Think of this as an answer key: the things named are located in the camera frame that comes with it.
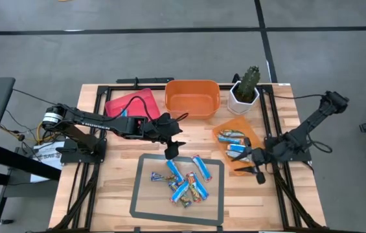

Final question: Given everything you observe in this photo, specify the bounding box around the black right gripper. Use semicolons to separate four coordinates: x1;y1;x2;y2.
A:
231;137;269;185

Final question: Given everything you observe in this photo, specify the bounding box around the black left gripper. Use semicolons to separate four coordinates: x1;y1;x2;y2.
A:
146;112;187;161

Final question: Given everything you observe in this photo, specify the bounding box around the green and red granola bar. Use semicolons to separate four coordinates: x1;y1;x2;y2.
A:
186;172;202;203

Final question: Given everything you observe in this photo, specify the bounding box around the shallow translucent orange tray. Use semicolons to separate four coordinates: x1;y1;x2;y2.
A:
211;115;266;176

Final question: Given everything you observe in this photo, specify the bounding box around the deep orange plastic bin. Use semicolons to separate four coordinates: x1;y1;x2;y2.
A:
165;80;222;120

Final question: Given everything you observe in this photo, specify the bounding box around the pink plastic bin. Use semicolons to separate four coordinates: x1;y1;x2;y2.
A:
104;87;161;129

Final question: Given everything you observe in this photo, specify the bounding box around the black bar device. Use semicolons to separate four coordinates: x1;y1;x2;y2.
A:
117;76;174;85

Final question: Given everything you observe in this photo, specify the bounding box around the white hexagonal plant pot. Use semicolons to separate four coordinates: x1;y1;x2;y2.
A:
227;80;260;117

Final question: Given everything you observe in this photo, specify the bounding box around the clear mat with black border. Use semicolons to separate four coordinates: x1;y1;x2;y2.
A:
129;153;225;227

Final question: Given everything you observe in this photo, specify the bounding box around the green cactus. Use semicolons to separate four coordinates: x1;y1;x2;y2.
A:
236;65;261;103

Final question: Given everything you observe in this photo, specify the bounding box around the white paper box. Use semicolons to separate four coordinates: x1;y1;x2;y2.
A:
30;142;64;183

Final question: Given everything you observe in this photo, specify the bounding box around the black aluminium table frame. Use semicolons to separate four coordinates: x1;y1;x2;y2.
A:
51;83;326;233

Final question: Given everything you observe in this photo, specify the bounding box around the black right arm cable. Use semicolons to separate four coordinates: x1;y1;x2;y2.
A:
272;93;325;100

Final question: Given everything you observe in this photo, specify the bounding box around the yellow cable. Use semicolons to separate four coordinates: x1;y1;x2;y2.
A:
36;121;54;144

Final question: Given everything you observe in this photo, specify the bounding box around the black floor cable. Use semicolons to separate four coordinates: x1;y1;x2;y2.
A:
12;88;59;107

